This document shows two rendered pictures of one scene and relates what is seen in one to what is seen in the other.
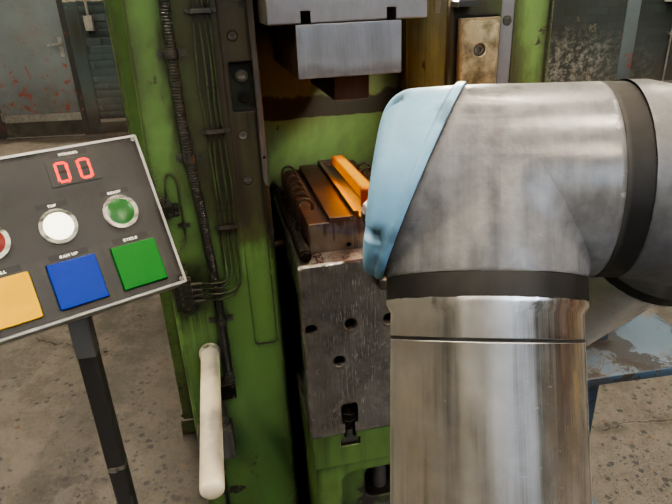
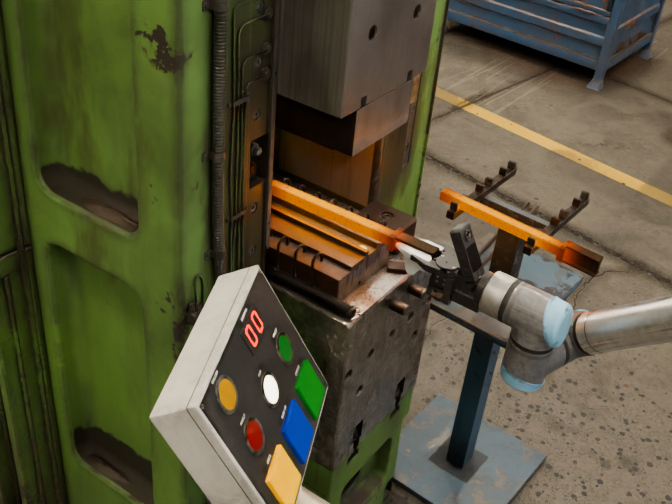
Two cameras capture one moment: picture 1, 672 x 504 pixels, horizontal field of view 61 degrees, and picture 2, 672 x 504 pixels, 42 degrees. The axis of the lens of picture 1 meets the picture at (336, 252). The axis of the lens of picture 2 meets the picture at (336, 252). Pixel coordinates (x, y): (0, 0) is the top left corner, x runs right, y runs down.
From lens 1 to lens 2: 1.31 m
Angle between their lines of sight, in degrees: 42
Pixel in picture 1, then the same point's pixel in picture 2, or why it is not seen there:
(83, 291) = (305, 438)
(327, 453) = (338, 477)
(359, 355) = (370, 377)
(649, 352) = (547, 285)
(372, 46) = (395, 108)
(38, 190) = (249, 364)
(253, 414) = not seen: hidden behind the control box
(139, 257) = (310, 383)
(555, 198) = not seen: outside the picture
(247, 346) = not seen: hidden behind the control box
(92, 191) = (267, 341)
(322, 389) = (346, 422)
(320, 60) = (366, 134)
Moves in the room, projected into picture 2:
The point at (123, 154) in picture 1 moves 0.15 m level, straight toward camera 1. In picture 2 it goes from (263, 290) to (345, 321)
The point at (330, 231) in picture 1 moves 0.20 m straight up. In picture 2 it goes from (350, 278) to (360, 197)
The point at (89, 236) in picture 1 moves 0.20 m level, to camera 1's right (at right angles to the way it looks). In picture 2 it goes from (283, 385) to (369, 335)
